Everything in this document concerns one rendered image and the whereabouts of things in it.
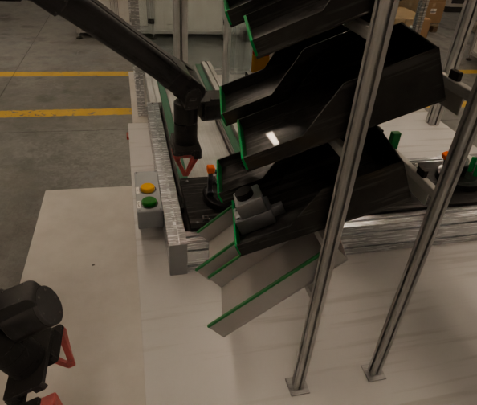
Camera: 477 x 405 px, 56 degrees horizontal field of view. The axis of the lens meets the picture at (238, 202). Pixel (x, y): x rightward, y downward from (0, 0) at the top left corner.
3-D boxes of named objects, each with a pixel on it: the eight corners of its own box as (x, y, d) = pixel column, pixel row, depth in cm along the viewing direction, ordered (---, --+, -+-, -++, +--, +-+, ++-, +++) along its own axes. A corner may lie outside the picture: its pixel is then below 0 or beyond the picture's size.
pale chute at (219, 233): (209, 281, 95) (194, 270, 93) (209, 241, 106) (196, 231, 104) (315, 207, 86) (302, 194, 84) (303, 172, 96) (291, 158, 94)
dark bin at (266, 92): (226, 127, 75) (208, 87, 71) (223, 97, 86) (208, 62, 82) (389, 63, 71) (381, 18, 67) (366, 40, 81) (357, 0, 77)
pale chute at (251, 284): (223, 338, 83) (206, 327, 81) (222, 287, 94) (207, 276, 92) (348, 259, 74) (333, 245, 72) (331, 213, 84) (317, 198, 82)
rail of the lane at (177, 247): (169, 276, 114) (169, 243, 108) (148, 125, 184) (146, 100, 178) (191, 273, 115) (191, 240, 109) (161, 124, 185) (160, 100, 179)
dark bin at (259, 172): (222, 204, 84) (205, 173, 80) (220, 169, 95) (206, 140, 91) (367, 153, 80) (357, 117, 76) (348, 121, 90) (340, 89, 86)
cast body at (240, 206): (242, 236, 76) (226, 205, 72) (238, 221, 80) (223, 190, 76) (287, 218, 75) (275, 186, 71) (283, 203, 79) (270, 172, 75)
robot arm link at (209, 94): (176, 67, 102) (187, 90, 97) (222, 63, 106) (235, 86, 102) (172, 108, 111) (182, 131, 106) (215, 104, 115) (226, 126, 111)
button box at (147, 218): (138, 230, 122) (136, 211, 118) (135, 188, 138) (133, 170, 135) (164, 227, 123) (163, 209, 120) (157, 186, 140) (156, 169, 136)
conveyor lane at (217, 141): (191, 260, 119) (191, 231, 113) (163, 124, 186) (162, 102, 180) (292, 249, 125) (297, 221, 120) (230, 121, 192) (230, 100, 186)
